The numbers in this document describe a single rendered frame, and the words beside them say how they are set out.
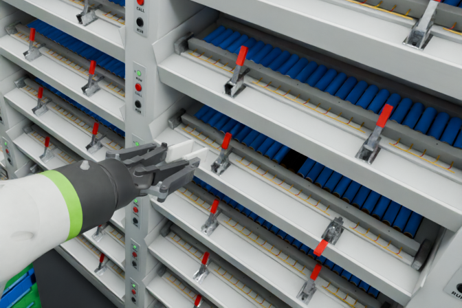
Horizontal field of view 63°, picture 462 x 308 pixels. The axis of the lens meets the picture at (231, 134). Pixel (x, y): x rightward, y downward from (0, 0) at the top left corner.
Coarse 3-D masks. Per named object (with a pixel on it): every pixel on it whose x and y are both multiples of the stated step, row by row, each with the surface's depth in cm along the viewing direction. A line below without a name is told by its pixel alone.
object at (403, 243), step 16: (192, 128) 90; (208, 128) 87; (240, 144) 83; (256, 160) 81; (288, 176) 77; (304, 192) 77; (320, 192) 74; (336, 208) 73; (352, 208) 72; (368, 224) 70; (384, 224) 69; (400, 240) 67; (400, 256) 67
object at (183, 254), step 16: (160, 224) 109; (176, 224) 114; (144, 240) 106; (160, 240) 110; (176, 240) 110; (192, 240) 108; (160, 256) 107; (176, 256) 107; (192, 256) 106; (208, 256) 100; (176, 272) 107; (192, 272) 104; (208, 272) 103; (224, 272) 103; (240, 272) 101; (208, 288) 101; (224, 288) 101; (240, 288) 100; (256, 288) 98; (224, 304) 98; (240, 304) 98; (256, 304) 97; (272, 304) 96
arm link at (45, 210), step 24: (0, 192) 40; (24, 192) 42; (48, 192) 44; (72, 192) 46; (0, 216) 38; (24, 216) 40; (48, 216) 42; (72, 216) 45; (0, 240) 37; (24, 240) 39; (48, 240) 43; (0, 264) 38; (24, 264) 41
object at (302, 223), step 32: (160, 128) 89; (224, 192) 83; (256, 192) 78; (288, 224) 74; (320, 224) 73; (352, 224) 72; (352, 256) 68; (384, 256) 68; (416, 256) 66; (384, 288) 67; (416, 288) 62
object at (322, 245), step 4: (332, 228) 69; (328, 232) 69; (332, 232) 69; (328, 236) 68; (332, 236) 68; (324, 240) 67; (328, 240) 67; (320, 244) 66; (324, 244) 66; (316, 248) 65; (320, 248) 65; (324, 248) 66; (316, 252) 64; (320, 252) 64
